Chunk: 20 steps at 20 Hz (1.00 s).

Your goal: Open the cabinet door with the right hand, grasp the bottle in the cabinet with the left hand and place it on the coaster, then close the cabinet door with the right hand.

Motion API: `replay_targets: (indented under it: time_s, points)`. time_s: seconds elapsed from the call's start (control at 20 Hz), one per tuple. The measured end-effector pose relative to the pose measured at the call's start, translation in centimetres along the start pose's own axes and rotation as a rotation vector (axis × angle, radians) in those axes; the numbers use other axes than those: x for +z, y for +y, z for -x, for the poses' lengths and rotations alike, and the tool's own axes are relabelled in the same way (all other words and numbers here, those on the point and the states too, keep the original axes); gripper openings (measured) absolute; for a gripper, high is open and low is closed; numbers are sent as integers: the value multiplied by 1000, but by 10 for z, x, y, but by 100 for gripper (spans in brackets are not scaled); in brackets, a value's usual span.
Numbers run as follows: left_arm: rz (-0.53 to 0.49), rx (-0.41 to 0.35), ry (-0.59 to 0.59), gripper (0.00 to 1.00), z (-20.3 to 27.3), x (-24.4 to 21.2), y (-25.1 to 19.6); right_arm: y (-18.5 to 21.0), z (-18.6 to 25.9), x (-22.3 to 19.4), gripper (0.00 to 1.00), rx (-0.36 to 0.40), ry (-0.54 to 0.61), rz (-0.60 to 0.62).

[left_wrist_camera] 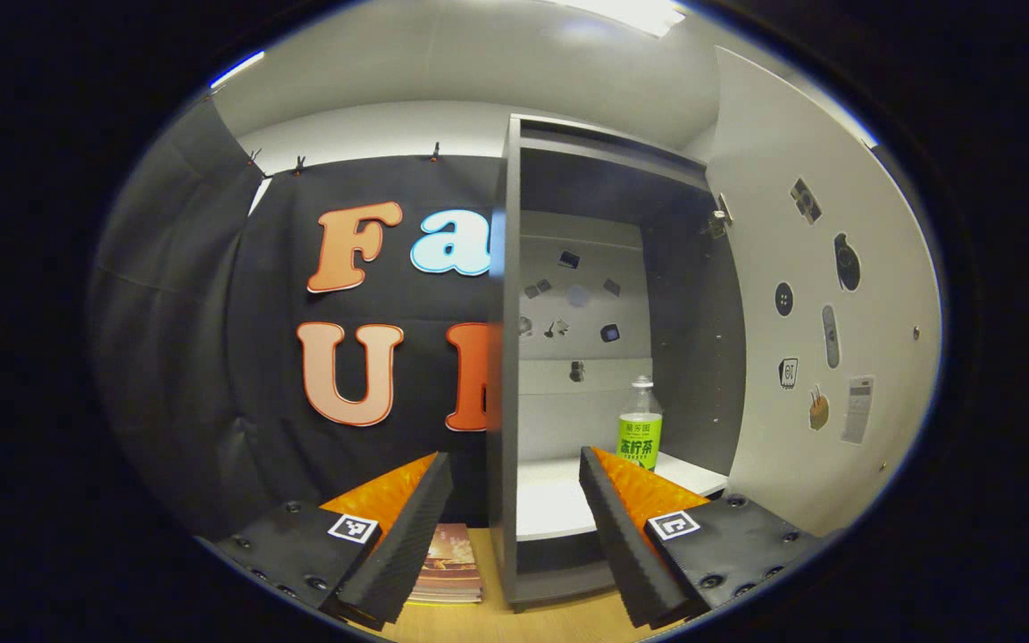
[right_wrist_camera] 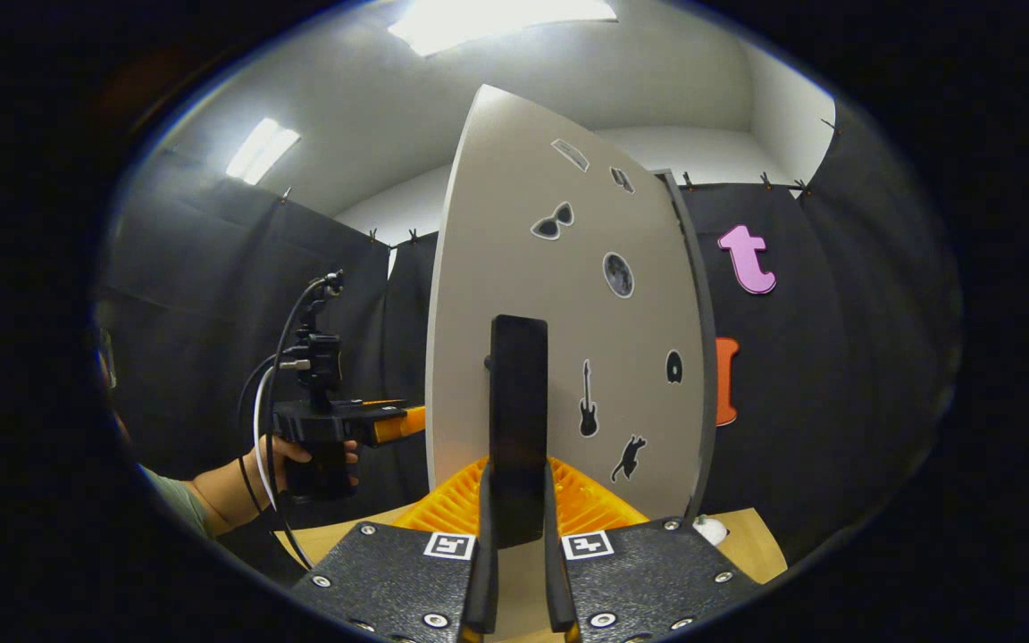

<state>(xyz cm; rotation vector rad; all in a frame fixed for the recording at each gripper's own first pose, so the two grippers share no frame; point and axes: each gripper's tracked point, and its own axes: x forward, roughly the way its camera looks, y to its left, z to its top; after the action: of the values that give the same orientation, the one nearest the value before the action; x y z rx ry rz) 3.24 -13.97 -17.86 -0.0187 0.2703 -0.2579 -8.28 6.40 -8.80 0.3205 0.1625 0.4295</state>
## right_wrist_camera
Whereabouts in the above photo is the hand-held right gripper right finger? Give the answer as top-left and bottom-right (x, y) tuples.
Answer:
(541, 457), (764, 643)

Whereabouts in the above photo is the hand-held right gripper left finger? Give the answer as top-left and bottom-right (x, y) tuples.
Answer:
(287, 457), (499, 643)

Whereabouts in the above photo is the black cabinet door handle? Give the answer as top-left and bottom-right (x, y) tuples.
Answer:
(485, 314), (549, 547)

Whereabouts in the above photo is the beige cabinet door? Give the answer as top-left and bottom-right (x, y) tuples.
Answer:
(425, 85), (707, 642)

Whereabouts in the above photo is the grey-green shirt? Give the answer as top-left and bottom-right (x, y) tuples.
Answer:
(141, 464), (212, 541)

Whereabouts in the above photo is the black backdrop cloth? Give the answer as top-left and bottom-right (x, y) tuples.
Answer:
(95, 98), (962, 572)

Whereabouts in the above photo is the white cable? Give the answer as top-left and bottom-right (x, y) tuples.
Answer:
(252, 366), (280, 512)

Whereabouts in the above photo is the black cable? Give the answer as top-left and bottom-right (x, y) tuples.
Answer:
(238, 277), (337, 571)

